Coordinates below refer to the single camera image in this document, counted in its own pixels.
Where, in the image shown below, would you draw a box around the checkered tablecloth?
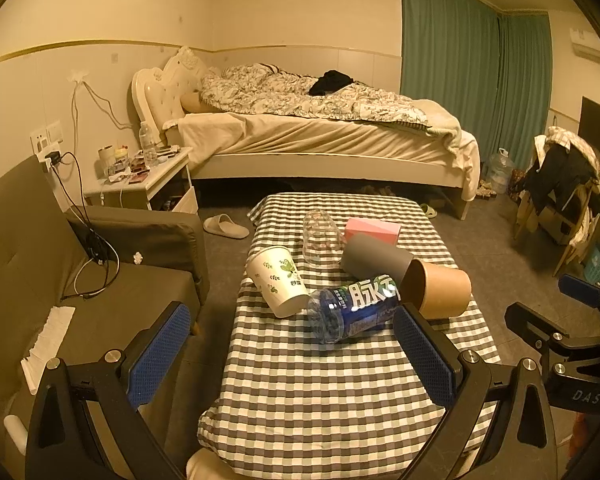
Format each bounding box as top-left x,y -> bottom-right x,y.
196,190 -> 502,480

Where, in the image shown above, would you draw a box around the large water jug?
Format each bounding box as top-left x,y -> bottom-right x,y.
486,148 -> 515,194

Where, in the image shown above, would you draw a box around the white roll on sofa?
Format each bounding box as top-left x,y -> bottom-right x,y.
3,414 -> 28,456

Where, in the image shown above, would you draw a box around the white bed frame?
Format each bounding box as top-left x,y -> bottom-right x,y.
131,47 -> 479,220

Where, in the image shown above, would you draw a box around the blue basket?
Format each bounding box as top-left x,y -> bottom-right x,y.
583,246 -> 600,285

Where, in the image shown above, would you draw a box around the beige pillow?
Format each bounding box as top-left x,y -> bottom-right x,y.
180,91 -> 221,114

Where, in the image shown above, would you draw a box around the white nightstand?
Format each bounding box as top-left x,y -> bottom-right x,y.
84,148 -> 198,214

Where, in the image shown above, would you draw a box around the black garment on bed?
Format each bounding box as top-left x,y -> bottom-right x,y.
308,70 -> 354,96

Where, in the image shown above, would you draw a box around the black charger cable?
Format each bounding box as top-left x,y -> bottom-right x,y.
44,148 -> 121,302

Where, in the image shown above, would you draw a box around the grey plastic cup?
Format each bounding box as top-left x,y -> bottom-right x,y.
340,234 -> 414,284

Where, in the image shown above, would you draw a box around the white paper on sofa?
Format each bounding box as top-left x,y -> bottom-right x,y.
20,307 -> 76,396

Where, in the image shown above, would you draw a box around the grey sofa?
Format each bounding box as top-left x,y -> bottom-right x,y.
0,157 -> 210,479

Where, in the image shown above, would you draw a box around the blue plastic drink bottle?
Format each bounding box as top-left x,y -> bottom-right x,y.
306,274 -> 401,344

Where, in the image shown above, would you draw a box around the brown kraft paper cup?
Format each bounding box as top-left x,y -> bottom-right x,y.
400,259 -> 472,320

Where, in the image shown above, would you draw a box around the patterned duvet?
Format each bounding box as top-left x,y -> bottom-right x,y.
200,63 -> 430,130

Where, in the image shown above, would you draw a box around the green slipper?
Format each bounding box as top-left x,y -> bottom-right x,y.
420,203 -> 438,219

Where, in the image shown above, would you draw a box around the chair piled with clothes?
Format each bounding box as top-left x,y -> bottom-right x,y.
514,126 -> 600,271

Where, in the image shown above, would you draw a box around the white air conditioner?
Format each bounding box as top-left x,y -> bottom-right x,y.
569,28 -> 600,64

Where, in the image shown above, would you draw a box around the person's right hand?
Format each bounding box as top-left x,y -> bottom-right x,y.
568,413 -> 590,458

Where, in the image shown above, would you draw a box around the green curtain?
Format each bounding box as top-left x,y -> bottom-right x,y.
401,0 -> 553,168

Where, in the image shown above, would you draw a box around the pink hexagonal cup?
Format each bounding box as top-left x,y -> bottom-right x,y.
344,218 -> 401,245

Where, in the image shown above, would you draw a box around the beige slipper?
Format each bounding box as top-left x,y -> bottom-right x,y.
202,214 -> 250,240

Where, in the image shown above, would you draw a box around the clear water bottle on nightstand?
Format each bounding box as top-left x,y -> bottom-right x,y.
138,122 -> 158,168

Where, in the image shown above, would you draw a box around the white paper cup green leaves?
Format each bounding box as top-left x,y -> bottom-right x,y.
246,246 -> 309,318

